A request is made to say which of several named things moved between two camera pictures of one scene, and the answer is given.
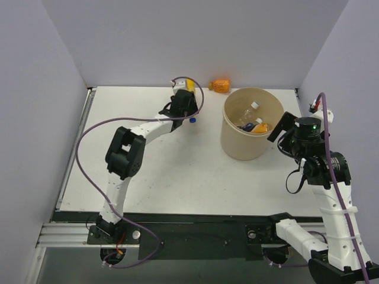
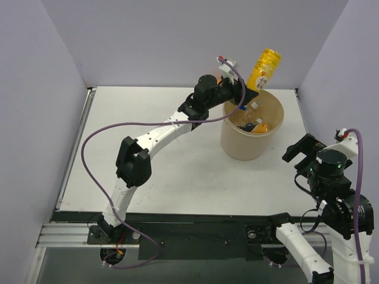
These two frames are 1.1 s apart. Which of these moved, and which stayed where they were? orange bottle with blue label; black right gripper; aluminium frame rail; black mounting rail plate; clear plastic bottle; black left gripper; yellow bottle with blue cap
Moved: black right gripper; yellow bottle with blue cap; black left gripper
Stayed: clear plastic bottle; black mounting rail plate; aluminium frame rail; orange bottle with blue label
